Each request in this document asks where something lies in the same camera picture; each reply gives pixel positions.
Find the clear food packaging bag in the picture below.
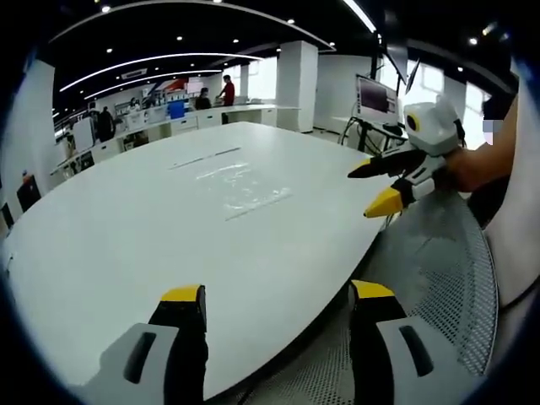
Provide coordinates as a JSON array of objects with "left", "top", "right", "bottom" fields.
[
  {"left": 222, "top": 186, "right": 294, "bottom": 223},
  {"left": 194, "top": 161, "right": 263, "bottom": 199}
]

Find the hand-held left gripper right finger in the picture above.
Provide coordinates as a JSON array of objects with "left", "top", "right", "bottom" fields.
[{"left": 348, "top": 278, "right": 451, "bottom": 405}]

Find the white mesh chair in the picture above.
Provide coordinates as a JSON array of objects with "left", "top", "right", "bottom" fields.
[{"left": 240, "top": 187, "right": 500, "bottom": 405}]

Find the black office chair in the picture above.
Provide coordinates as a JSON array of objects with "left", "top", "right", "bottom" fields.
[{"left": 15, "top": 171, "right": 44, "bottom": 213}]

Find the computer monitor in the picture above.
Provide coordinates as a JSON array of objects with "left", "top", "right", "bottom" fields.
[{"left": 354, "top": 74, "right": 400, "bottom": 120}]

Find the monitor stand desk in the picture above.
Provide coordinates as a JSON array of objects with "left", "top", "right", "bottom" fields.
[{"left": 337, "top": 114, "right": 409, "bottom": 154}]

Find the person's right hand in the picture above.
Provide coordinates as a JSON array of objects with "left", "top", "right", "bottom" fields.
[{"left": 434, "top": 145, "right": 473, "bottom": 193}]

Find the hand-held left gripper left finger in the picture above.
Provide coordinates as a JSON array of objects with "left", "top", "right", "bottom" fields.
[{"left": 82, "top": 284, "right": 211, "bottom": 405}]

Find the person's white shirt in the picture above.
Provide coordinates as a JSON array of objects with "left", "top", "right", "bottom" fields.
[{"left": 483, "top": 54, "right": 540, "bottom": 324}]

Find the long white counter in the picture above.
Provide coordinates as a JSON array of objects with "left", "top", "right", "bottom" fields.
[{"left": 50, "top": 103, "right": 301, "bottom": 176}]

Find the blue box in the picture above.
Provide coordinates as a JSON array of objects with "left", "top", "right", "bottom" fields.
[{"left": 166, "top": 100, "right": 187, "bottom": 122}]

